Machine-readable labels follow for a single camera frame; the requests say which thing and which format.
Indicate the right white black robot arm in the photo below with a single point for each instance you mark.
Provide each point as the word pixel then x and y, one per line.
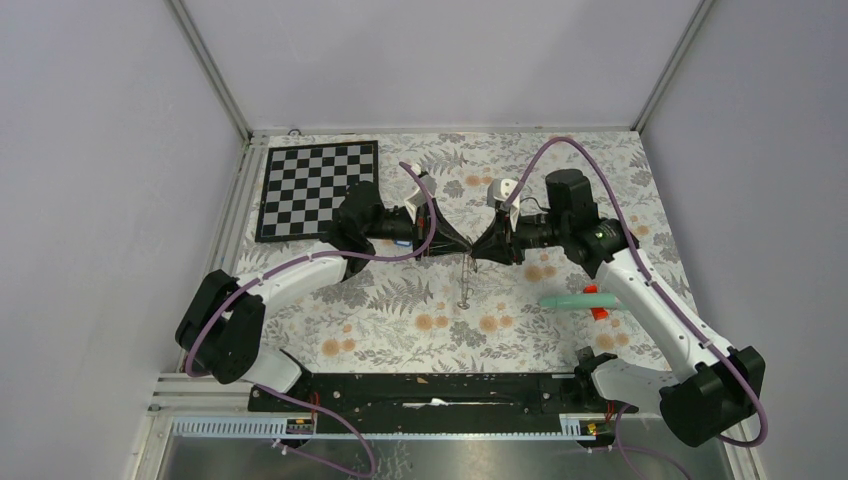
pixel 711 386

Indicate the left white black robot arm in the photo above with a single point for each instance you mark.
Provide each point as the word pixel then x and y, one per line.
pixel 222 328

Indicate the orange plastic piece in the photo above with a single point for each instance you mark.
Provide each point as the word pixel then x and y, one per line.
pixel 598 313

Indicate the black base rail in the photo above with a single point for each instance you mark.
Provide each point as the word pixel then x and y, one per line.
pixel 387 396

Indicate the black white checkerboard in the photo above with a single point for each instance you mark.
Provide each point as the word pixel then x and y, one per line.
pixel 304 184

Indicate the slotted cable duct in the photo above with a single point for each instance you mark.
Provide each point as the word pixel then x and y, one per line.
pixel 498 426

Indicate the teal cylindrical tool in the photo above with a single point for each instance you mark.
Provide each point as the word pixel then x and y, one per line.
pixel 582 301

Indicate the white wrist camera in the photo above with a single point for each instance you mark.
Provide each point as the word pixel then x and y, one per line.
pixel 501 194
pixel 416 197

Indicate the floral table mat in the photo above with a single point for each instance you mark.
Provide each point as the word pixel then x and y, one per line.
pixel 402 316

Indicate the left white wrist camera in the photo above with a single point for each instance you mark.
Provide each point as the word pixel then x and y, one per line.
pixel 416 197

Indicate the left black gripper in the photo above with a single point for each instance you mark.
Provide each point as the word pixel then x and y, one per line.
pixel 446 239

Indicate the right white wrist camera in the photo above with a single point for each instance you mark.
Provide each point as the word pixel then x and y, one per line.
pixel 501 194

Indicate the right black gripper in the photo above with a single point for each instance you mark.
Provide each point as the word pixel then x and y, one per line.
pixel 497 244

